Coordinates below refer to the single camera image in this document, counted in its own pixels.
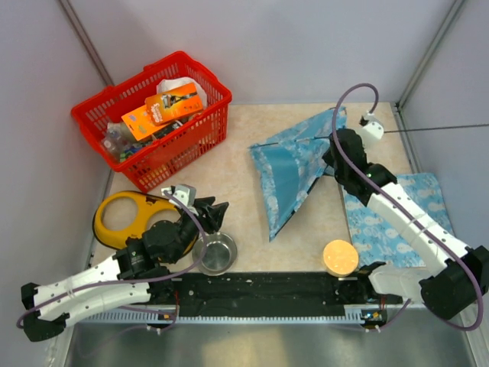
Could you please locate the orange round lid jar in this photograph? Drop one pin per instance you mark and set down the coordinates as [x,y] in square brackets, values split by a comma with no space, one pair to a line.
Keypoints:
[340,258]

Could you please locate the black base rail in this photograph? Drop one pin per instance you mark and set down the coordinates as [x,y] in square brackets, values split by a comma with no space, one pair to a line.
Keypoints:
[265,294]

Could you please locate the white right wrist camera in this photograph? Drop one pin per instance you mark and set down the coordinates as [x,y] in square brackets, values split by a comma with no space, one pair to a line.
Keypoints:
[371,131]

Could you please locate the blue patterned pet tent fabric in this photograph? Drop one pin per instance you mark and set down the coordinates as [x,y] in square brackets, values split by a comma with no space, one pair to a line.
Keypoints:
[289,164]

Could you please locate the stainless steel pet bowl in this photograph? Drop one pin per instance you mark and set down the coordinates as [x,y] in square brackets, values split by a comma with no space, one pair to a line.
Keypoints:
[221,254]

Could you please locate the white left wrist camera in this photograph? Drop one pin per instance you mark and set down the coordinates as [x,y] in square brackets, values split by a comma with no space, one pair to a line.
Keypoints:
[183,193]

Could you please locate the orange Gillette razor box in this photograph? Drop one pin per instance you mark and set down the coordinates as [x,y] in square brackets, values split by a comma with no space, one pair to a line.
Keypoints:
[174,104]

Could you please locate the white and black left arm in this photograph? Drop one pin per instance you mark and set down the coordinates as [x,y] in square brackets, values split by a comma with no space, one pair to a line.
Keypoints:
[136,276]

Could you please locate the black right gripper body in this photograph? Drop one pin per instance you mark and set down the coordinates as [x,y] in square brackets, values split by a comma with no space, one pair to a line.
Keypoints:
[327,158]

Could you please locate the white plastic bag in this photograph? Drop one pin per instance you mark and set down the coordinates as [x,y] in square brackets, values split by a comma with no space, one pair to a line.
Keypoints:
[167,85]

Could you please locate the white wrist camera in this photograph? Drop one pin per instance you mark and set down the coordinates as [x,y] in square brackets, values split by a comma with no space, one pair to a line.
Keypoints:
[183,193]
[371,131]

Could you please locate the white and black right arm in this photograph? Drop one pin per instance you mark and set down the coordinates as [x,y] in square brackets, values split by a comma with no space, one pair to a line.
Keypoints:
[454,276]

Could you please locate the clear plastic bottle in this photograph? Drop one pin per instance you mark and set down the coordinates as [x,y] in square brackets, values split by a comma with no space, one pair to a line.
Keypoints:
[115,142]

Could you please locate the thin black tent pole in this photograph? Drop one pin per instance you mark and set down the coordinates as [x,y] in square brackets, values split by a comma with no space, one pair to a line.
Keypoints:
[405,130]

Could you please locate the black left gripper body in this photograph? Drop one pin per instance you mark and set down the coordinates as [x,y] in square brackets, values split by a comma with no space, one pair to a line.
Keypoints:
[189,228]

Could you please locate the black instant noodle cup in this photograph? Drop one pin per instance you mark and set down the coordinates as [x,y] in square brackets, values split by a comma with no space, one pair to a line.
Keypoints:
[173,126]

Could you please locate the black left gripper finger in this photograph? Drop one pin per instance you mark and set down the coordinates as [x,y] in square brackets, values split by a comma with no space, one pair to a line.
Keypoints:
[214,216]
[204,204]

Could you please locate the red plastic shopping basket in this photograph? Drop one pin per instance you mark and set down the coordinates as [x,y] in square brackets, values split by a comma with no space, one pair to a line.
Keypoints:
[155,163]

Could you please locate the yellow double pet bowl holder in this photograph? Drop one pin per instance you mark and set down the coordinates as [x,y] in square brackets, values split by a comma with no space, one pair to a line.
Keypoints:
[130,215]

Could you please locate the orange Scrub Daddy sponge pack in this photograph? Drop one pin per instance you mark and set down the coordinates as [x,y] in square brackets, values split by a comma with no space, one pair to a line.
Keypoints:
[140,123]

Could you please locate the blue green scouring pad pack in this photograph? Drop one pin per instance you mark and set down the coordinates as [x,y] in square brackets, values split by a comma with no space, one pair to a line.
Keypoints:
[126,154]

